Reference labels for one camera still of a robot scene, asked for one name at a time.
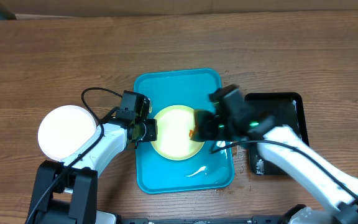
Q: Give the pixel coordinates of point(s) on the teal plastic tray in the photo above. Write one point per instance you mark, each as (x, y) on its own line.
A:
(157, 174)

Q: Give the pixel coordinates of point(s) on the white plate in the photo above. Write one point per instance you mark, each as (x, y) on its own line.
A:
(64, 130)

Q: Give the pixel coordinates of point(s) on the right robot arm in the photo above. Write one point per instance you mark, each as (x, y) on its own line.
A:
(334, 189)

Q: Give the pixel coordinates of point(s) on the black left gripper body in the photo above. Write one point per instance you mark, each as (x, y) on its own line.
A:
(148, 130)

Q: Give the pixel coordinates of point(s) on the yellow-green plastic plate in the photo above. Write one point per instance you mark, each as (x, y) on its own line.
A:
(173, 126)

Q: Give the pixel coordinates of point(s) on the black water tray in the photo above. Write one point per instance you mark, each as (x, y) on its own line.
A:
(287, 107)

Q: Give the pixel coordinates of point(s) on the yellow-green sponge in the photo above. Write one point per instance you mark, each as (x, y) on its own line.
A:
(192, 134)

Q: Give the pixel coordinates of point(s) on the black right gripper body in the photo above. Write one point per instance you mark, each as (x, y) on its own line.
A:
(217, 130)

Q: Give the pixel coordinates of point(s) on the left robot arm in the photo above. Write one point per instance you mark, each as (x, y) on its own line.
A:
(66, 185)

